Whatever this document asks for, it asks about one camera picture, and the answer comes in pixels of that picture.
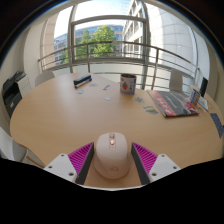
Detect black tumbler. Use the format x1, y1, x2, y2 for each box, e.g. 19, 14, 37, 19
199, 76, 209, 98

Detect pale pink computer mouse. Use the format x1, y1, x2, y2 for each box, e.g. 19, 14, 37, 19
93, 131, 132, 180

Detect black office printer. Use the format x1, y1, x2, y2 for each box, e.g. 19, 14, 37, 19
1, 69, 28, 118

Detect metal balcony railing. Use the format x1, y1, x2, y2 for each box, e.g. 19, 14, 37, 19
37, 40, 204, 92

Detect small printed cup with plant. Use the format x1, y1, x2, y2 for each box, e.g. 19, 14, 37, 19
189, 88, 201, 106

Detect red magazine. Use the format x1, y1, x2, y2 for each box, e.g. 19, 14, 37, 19
146, 89, 200, 118

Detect blue and yellow sticker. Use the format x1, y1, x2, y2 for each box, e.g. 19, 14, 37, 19
143, 105, 160, 115

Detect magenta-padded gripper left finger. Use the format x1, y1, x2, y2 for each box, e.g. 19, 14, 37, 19
43, 141, 95, 185

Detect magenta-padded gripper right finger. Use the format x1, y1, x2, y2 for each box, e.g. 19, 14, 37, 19
130, 142, 182, 186

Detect blue patterned mouse pad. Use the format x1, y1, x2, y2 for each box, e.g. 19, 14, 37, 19
209, 112, 224, 140

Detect green trees outside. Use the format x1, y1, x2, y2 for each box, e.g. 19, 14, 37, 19
63, 24, 119, 64

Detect strawberry print mug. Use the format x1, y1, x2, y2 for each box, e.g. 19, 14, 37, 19
119, 73, 137, 96

